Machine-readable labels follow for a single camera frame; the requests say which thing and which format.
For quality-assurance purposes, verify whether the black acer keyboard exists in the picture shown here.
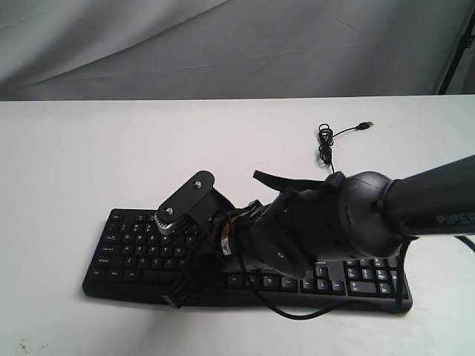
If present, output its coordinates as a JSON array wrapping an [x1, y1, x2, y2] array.
[[82, 208, 398, 311]]

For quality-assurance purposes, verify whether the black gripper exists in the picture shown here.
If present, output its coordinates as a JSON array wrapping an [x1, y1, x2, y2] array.
[[163, 200, 289, 309]]

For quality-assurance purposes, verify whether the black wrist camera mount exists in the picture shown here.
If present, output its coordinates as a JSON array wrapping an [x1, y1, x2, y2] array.
[[154, 171, 235, 236]]

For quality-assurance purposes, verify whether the black stand pole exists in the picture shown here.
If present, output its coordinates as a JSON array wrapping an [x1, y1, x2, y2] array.
[[436, 1, 474, 95]]

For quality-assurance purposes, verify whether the black USB cable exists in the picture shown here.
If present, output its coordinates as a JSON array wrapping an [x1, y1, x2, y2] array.
[[315, 120, 375, 175]]

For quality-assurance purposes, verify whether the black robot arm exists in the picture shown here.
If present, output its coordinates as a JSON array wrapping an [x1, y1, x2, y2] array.
[[154, 157, 474, 308]]

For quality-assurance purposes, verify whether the grey backdrop cloth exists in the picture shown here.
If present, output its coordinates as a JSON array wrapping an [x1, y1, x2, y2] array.
[[1, 1, 474, 100]]

